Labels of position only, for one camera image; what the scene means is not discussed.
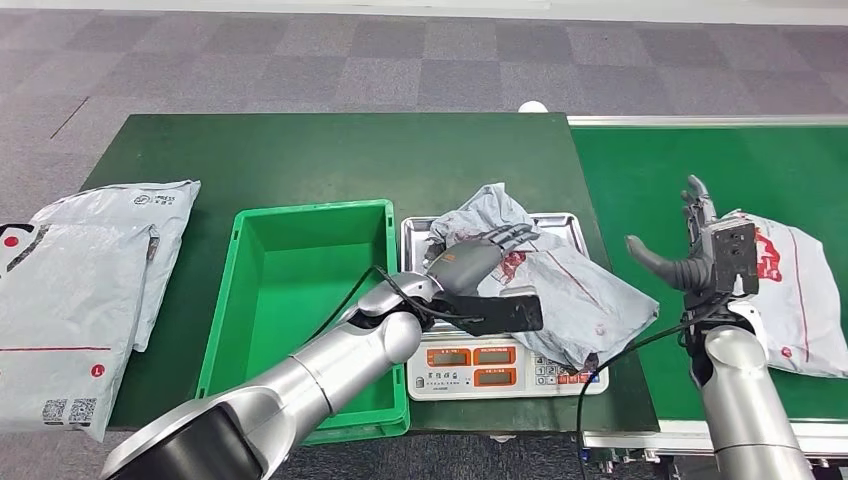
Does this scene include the large grey parcel QR codes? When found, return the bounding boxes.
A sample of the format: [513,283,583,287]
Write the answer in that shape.
[0,221,162,444]

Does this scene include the white courier bag red print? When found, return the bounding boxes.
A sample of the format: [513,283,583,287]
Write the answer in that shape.
[722,209,848,380]

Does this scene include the green plastic crate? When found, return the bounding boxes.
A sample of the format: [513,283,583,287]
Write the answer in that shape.
[195,198,412,446]

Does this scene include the grey parcel express logo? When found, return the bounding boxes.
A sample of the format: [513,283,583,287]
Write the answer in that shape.
[29,178,202,354]

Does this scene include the white electronic scale steel tray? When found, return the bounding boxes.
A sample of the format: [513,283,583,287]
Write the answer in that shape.
[399,211,611,403]

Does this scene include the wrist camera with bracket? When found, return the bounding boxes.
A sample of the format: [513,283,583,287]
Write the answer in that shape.
[702,218,761,297]
[430,286,546,338]

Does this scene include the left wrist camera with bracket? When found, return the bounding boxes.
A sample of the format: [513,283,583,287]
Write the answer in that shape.
[430,286,546,338]

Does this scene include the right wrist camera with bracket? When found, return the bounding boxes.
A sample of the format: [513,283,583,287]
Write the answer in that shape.
[702,218,761,297]

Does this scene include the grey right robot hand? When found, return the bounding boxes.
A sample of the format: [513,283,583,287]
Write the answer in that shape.
[625,174,721,310]

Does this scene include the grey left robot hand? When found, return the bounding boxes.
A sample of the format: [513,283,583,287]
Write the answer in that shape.
[427,223,542,297]

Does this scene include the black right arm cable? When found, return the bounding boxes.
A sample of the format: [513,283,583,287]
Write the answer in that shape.
[573,298,730,480]

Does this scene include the grey courier bag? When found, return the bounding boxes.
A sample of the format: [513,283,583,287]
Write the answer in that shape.
[423,182,662,372]

